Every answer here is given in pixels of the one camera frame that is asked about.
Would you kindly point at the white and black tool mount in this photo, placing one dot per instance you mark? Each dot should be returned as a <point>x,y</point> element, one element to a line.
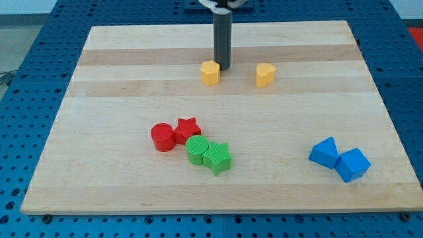
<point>223,7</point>

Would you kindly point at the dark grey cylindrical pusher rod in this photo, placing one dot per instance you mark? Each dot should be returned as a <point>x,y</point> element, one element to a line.
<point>222,26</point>

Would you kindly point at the yellow hexagon block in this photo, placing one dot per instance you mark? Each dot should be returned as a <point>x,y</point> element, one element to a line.
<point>210,73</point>

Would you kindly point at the wooden board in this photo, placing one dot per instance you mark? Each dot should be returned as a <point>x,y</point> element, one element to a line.
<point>99,157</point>

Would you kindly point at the yellow heart block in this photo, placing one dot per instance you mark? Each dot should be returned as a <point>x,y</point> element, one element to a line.
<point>265,74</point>

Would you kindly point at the red star block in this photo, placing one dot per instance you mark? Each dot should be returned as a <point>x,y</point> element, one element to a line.
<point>185,129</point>

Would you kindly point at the green cylinder block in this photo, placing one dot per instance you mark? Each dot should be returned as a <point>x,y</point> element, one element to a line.
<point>195,147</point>

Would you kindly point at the red cylinder block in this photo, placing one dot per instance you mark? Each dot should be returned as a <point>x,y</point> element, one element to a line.
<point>162,135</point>

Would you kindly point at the green star block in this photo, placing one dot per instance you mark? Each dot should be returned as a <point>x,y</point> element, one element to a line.
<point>217,157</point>

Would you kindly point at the blue triangle block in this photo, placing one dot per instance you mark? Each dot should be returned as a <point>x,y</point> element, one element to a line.
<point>325,153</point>

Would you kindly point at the blue cube block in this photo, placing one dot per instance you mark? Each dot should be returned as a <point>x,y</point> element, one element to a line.
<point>352,165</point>

